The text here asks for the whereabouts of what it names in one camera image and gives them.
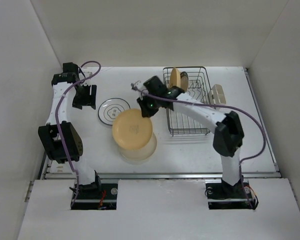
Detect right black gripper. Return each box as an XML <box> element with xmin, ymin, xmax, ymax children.
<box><xmin>137</xmin><ymin>91</ymin><xmax>161</xmax><ymax>117</ymax></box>

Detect tan rimmed patterned plate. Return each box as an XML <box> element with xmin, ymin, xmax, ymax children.
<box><xmin>112</xmin><ymin>108</ymin><xmax>153</xmax><ymax>150</ymax></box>

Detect cream plate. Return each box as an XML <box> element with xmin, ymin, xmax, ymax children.
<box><xmin>118</xmin><ymin>133</ymin><xmax>157</xmax><ymax>164</ymax></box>

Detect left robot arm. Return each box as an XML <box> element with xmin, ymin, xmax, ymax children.
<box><xmin>38</xmin><ymin>60</ymin><xmax>102</xmax><ymax>202</ymax></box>

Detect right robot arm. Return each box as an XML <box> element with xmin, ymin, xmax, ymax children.
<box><xmin>131</xmin><ymin>75</ymin><xmax>245</xmax><ymax>199</ymax></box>

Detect tan wooden plate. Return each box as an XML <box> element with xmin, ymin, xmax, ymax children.
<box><xmin>169</xmin><ymin>67</ymin><xmax>181</xmax><ymax>88</ymax></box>

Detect white cutlery holder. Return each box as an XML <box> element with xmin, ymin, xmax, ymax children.
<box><xmin>208</xmin><ymin>84</ymin><xmax>227</xmax><ymax>105</ymax></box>

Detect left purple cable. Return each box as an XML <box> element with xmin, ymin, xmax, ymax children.
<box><xmin>54</xmin><ymin>60</ymin><xmax>102</xmax><ymax>208</ymax></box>

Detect purple cable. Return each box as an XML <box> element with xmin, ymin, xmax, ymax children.
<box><xmin>131</xmin><ymin>83</ymin><xmax>267</xmax><ymax>210</ymax></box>
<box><xmin>54</xmin><ymin>60</ymin><xmax>102</xmax><ymax>208</ymax></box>

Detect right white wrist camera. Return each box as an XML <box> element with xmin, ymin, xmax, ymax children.
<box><xmin>130</xmin><ymin>80</ymin><xmax>143</xmax><ymax>91</ymax></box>

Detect black wire dish rack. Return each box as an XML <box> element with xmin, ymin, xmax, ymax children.
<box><xmin>166</xmin><ymin>66</ymin><xmax>211</xmax><ymax>136</ymax></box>

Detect aluminium front rail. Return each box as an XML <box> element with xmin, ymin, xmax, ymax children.
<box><xmin>40</xmin><ymin>171</ymin><xmax>282</xmax><ymax>180</ymax></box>

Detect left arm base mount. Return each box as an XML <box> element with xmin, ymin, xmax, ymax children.
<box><xmin>70</xmin><ymin>182</ymin><xmax>119</xmax><ymax>211</ymax></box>

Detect aluminium right rail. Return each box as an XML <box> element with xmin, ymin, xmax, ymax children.
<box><xmin>243</xmin><ymin>67</ymin><xmax>280</xmax><ymax>173</ymax></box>

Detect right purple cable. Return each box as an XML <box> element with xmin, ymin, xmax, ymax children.
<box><xmin>131</xmin><ymin>83</ymin><xmax>267</xmax><ymax>210</ymax></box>

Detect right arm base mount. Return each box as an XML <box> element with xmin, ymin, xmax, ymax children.
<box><xmin>205</xmin><ymin>180</ymin><xmax>259</xmax><ymax>210</ymax></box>

